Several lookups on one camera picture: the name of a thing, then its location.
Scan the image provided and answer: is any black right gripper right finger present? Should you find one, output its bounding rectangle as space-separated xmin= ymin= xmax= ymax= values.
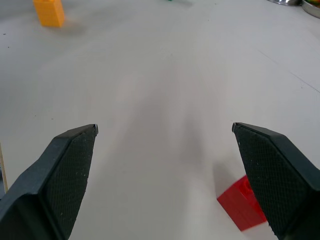
xmin=231 ymin=122 xmax=320 ymax=240

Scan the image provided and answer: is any red toy brick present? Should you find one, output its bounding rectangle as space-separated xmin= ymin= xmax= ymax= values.
xmin=216 ymin=175 xmax=268 ymax=232

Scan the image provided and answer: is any steel bowl with vegetables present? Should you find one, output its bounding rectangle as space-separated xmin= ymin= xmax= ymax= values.
xmin=301 ymin=0 xmax=320 ymax=19

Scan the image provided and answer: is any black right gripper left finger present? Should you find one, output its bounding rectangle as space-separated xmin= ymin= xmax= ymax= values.
xmin=0 ymin=123 xmax=99 ymax=240

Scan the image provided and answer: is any orange toy brick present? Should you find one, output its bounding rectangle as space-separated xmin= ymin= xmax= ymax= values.
xmin=32 ymin=0 xmax=66 ymax=28

